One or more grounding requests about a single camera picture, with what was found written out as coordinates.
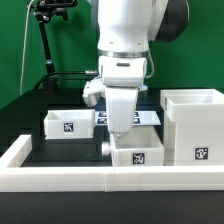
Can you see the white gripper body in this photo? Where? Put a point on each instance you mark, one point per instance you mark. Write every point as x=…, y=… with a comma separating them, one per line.
x=120, y=108

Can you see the white drawer box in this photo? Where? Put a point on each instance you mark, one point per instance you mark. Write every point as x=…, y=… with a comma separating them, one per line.
x=69, y=124
x=140, y=147

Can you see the white drawer cabinet frame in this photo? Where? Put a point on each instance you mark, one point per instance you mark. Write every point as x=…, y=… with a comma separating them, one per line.
x=193, y=127

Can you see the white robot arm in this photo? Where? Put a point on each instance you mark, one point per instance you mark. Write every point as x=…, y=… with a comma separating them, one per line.
x=126, y=27

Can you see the white fiducial marker plate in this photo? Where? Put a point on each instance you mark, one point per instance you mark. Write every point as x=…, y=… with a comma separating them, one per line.
x=141, y=118

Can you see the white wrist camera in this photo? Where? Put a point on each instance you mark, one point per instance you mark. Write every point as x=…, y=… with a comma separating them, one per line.
x=93, y=91

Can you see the white workspace border frame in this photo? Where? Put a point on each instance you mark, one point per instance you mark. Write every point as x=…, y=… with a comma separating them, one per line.
x=16, y=178

